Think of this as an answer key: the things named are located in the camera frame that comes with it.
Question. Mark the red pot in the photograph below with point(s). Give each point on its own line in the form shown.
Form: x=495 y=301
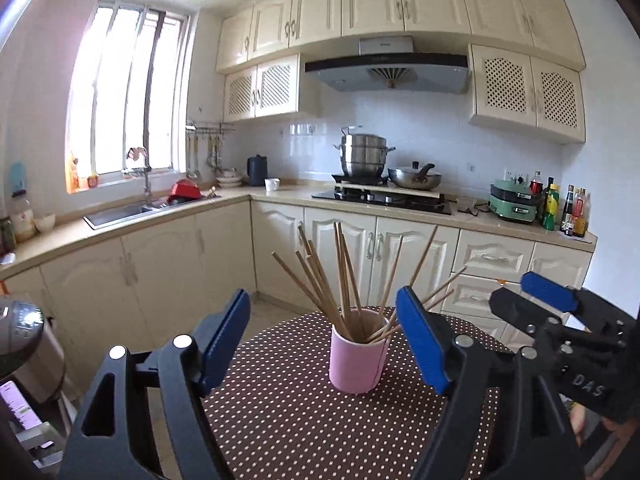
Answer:
x=184 y=191

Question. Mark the cream upper wall cabinets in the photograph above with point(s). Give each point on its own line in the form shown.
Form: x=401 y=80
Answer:
x=375 y=5

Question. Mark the metal kitchen faucet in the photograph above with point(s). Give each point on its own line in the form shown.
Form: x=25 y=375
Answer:
x=146 y=185

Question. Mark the stainless steel sink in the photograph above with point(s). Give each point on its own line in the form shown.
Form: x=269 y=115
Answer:
x=120 y=215

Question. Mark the white storage cart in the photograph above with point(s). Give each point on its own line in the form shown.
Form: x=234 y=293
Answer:
x=40 y=445

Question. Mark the green bottle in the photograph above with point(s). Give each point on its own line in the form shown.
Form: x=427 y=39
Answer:
x=550 y=210

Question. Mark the green electric cooker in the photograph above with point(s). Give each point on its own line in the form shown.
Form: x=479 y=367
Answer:
x=515 y=205

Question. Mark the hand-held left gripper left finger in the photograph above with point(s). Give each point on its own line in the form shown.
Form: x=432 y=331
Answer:
x=227 y=340

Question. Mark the cream lattice door cabinet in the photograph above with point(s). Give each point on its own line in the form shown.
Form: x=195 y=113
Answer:
x=270 y=87
x=525 y=90

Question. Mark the small dark glass jar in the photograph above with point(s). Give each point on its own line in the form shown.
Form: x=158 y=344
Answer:
x=7 y=237

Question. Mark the large glass jar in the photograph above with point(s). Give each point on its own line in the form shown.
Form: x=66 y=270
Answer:
x=23 y=220

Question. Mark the phone with pink screen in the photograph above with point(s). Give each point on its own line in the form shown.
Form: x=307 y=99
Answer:
x=17 y=405

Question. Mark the red sauce bottle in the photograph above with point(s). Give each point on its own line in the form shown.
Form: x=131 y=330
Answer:
x=580 y=215

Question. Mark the orange bottle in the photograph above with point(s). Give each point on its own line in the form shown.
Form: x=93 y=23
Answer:
x=73 y=175

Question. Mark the cream base cabinets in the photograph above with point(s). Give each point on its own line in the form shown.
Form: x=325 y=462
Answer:
x=280 y=250

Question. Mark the small white object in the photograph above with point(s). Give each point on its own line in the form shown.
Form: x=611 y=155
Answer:
x=7 y=258

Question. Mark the white bowl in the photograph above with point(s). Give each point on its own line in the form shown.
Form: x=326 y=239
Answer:
x=45 y=223

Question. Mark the hanging metal spatula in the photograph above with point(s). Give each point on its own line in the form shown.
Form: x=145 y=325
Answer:
x=214 y=152

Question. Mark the dark soy sauce bottle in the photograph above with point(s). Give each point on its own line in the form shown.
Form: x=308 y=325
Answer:
x=567 y=215

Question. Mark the metal utensil rail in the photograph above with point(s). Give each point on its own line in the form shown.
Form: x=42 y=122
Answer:
x=210 y=126

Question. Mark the black range hood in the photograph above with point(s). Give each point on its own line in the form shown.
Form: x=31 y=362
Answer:
x=350 y=72

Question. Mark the small white cup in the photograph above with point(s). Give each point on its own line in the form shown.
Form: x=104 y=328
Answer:
x=271 y=185

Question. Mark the stainless steel steamer pot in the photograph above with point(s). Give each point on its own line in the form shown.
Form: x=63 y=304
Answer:
x=364 y=157

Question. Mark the double white wall socket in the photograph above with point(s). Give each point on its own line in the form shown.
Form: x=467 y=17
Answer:
x=517 y=176

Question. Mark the black glass gas cooktop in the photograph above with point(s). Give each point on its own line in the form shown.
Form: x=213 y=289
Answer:
x=390 y=201

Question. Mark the black electric kettle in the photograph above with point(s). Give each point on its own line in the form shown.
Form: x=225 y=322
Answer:
x=257 y=172

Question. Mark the pink cup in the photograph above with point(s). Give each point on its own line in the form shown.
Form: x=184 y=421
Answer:
x=355 y=365

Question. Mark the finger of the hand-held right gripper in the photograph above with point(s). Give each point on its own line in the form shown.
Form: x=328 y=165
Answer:
x=520 y=310
x=547 y=290

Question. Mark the bunch of wooden chopsticks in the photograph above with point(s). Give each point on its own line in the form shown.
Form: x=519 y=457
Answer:
x=341 y=270

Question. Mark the clear plastic box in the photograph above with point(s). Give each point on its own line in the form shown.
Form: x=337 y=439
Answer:
x=467 y=206

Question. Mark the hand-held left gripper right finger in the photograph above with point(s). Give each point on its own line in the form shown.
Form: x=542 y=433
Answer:
x=425 y=345

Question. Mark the person's right hand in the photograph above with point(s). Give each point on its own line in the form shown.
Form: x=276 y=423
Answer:
x=579 y=422

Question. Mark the hanging metal ladle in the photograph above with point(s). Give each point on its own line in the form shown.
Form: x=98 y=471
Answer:
x=194 y=174

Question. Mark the dark rice cooker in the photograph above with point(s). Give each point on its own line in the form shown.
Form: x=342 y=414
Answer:
x=25 y=340

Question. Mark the barred kitchen window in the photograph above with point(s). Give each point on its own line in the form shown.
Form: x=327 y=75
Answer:
x=115 y=95

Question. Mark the steel wok with lid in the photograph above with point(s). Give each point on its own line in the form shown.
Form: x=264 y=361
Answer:
x=415 y=180

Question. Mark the stack of white bowls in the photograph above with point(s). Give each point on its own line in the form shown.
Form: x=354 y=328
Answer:
x=230 y=179

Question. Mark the blue wall card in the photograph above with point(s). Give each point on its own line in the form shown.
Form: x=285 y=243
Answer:
x=17 y=177

